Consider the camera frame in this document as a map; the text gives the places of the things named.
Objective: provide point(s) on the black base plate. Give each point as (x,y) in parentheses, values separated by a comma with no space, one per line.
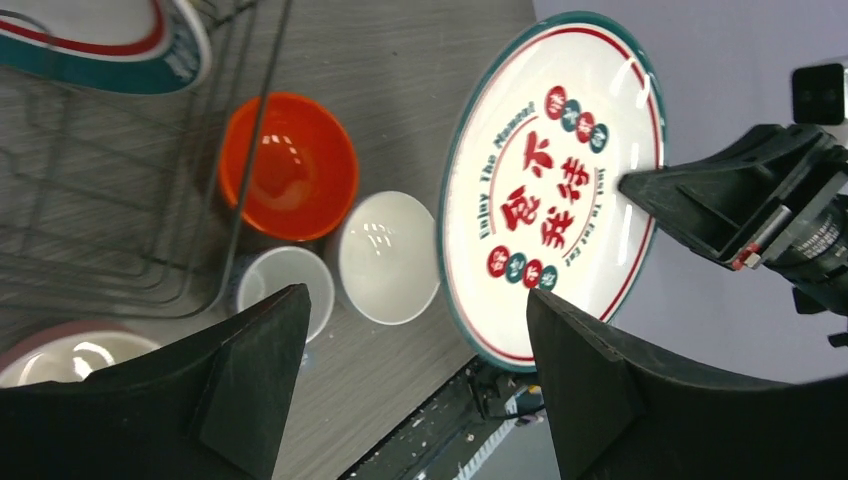
(456,429)

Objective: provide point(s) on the black wire dish rack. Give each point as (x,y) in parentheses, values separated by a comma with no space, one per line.
(109,202)

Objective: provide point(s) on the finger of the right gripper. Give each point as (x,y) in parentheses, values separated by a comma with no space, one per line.
(735,218)
(772,146)

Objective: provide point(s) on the large green-rimmed plate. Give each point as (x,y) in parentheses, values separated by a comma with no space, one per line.
(135,47)

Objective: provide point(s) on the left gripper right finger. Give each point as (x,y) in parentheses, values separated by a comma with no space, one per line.
(620,407)

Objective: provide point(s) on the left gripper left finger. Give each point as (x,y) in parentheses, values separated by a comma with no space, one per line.
(213,405)

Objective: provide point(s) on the white bowl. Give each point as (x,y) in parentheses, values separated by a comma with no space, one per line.
(383,258)

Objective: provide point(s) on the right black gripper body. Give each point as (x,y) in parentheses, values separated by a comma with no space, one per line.
(815,259)

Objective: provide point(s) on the grey mug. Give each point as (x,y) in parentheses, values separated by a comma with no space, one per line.
(254,277)

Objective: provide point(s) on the orange bowl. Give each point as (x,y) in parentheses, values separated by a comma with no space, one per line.
(289,166)

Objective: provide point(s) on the pink mug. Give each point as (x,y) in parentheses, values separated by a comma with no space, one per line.
(70,352)

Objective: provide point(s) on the small plate with red characters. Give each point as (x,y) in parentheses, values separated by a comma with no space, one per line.
(529,197)

